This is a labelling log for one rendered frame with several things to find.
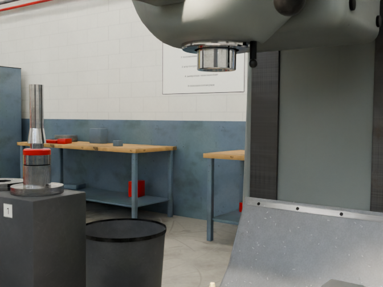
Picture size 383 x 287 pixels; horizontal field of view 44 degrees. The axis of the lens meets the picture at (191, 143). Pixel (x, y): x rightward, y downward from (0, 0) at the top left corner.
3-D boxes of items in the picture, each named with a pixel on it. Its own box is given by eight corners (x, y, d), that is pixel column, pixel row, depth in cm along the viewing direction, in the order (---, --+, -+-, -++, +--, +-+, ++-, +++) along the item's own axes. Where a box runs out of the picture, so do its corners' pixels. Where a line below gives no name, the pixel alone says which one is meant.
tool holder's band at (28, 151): (24, 153, 84) (24, 147, 84) (52, 153, 85) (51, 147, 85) (21, 155, 80) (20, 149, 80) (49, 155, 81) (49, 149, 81)
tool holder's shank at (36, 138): (28, 148, 84) (28, 85, 83) (47, 148, 84) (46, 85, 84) (26, 149, 80) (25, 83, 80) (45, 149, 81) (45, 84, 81)
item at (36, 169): (24, 184, 84) (24, 153, 84) (52, 183, 85) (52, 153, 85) (21, 187, 80) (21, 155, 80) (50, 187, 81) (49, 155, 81)
